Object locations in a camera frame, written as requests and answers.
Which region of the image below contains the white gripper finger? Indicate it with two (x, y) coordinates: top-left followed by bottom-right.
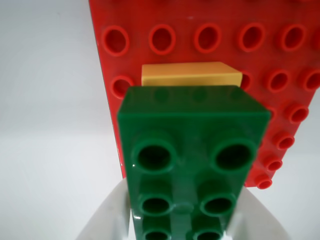
(75, 179), (134, 240)
(224, 186), (293, 240)

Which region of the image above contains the green lego brick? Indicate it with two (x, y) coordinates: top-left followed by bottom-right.
(116, 84), (273, 240)

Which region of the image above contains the yellow lego brick brick print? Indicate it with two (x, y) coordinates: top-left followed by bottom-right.
(140, 61), (244, 88)

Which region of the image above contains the red lego baseplate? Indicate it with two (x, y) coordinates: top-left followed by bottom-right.
(88, 0), (320, 190)

